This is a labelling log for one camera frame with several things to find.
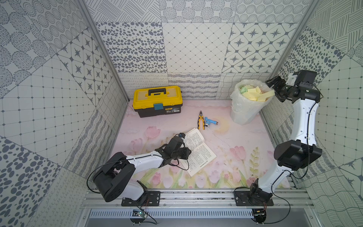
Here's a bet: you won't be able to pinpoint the yellow black toolbox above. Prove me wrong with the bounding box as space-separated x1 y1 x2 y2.
132 86 183 118

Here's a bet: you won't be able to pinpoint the white trash bin with bag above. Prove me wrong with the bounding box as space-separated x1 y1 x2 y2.
230 79 275 125

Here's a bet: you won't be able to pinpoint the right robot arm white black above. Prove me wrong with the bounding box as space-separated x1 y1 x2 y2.
248 70 322 205

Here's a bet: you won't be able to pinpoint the aluminium mounting rail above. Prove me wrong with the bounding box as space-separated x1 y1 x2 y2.
80 189 314 209

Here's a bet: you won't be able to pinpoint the yellow sticky note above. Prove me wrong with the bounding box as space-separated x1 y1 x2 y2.
257 90 275 102

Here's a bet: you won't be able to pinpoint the right controller board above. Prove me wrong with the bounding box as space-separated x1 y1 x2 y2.
252 209 267 224

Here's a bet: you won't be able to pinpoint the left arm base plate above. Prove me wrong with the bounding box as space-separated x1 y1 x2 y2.
122 191 161 207

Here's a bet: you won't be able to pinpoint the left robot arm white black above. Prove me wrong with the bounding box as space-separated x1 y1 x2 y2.
88 133 192 204

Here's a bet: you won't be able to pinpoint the yellow handled pliers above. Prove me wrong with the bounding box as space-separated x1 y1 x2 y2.
198 111 205 130

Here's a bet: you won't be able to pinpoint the controller board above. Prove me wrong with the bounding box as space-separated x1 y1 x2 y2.
252 209 267 224
130 210 147 224

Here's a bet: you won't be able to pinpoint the discarded sticky notes pile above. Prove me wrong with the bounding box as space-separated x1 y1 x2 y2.
240 85 266 102

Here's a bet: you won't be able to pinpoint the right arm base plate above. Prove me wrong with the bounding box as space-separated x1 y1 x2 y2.
233 191 274 207

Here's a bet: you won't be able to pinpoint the left controller board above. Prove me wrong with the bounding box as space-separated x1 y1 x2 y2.
130 210 147 224

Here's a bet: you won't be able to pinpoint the yellow children's book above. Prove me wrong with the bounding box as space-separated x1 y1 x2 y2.
180 128 216 177

